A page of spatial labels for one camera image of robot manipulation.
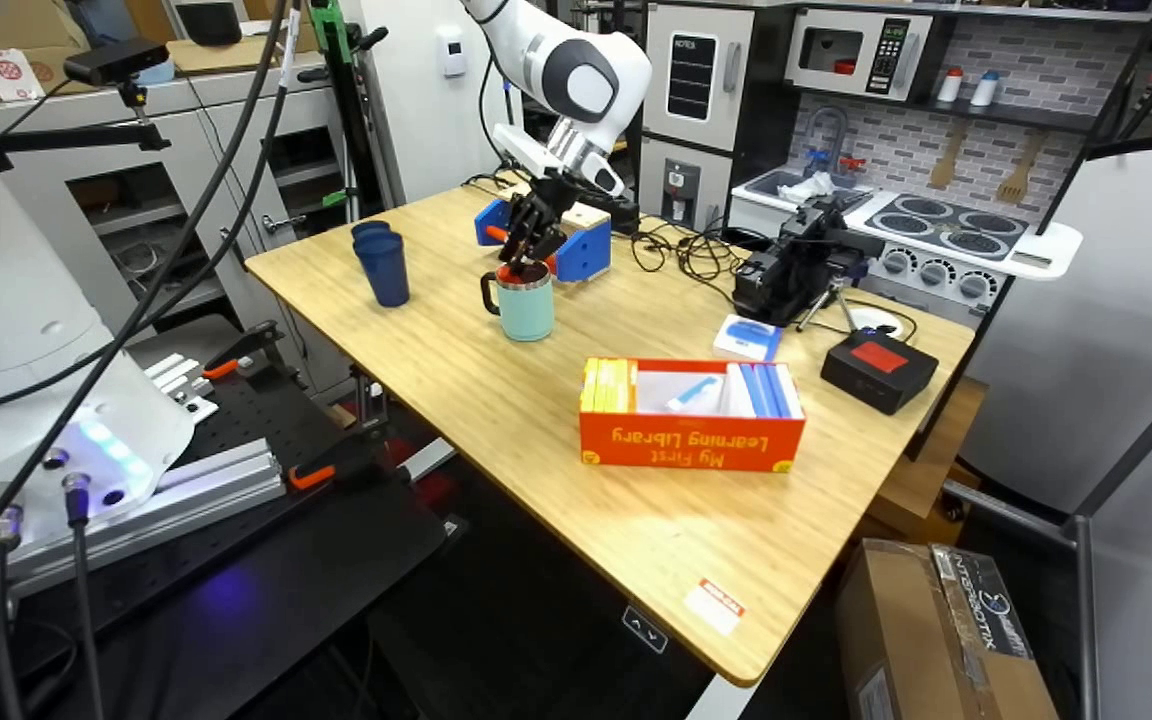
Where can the grey storage cabinet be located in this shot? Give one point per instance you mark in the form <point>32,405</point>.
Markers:
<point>187,187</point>

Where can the orange learning library box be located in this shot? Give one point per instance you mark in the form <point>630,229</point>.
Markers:
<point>691,413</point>

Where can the blue white small card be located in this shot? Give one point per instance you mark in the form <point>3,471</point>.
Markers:
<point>744,337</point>

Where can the dark blue plastic cup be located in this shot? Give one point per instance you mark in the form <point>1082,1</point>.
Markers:
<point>386,271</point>

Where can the teal mug with handle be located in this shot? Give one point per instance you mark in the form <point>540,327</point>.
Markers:
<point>525,311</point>

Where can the white toy microwave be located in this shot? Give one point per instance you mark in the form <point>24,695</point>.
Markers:
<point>857,53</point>

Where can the black box red top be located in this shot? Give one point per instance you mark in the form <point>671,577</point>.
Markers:
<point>876,368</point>

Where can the blue wooden toy workbench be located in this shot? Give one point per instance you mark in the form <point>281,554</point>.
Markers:
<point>586,238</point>

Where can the toy kitchen sink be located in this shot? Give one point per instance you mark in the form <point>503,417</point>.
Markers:
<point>778,199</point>

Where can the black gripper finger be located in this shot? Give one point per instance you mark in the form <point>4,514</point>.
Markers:
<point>510,263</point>
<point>535,265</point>

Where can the white toy stove top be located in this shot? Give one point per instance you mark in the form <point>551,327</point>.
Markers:
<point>949,259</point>

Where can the black camera on stand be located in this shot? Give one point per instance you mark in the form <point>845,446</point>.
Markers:
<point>116,67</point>

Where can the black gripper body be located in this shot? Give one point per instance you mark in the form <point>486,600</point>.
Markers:
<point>535,219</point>

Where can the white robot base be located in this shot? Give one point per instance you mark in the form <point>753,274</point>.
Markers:
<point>120,438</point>

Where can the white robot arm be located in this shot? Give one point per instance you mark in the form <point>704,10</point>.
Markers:
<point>595,84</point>

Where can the white toy oven tower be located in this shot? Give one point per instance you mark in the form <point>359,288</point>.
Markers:
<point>695,111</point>

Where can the cardboard box on floor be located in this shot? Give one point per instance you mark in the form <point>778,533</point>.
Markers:
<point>933,635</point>

